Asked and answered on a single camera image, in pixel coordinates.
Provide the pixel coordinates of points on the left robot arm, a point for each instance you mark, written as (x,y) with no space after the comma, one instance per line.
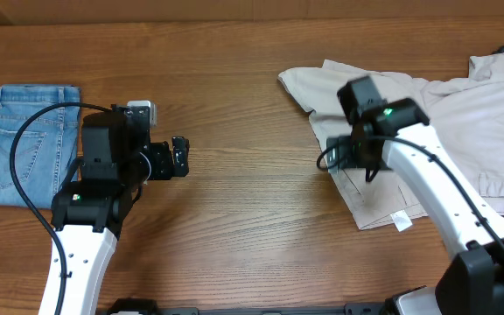
(118,158)

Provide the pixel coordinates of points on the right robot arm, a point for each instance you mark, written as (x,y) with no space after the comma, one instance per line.
(398,136)

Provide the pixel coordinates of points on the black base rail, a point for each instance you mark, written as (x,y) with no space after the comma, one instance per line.
(138,306)

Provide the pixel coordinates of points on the beige cotton shorts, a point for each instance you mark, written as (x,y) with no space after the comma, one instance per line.
(467,113)

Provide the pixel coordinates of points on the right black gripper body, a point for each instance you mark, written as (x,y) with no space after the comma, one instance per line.
(348,155)

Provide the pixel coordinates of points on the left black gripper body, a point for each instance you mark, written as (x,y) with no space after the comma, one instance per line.
(154,164)

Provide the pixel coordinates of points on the folded blue denim jeans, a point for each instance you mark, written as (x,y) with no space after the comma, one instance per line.
(45,149)

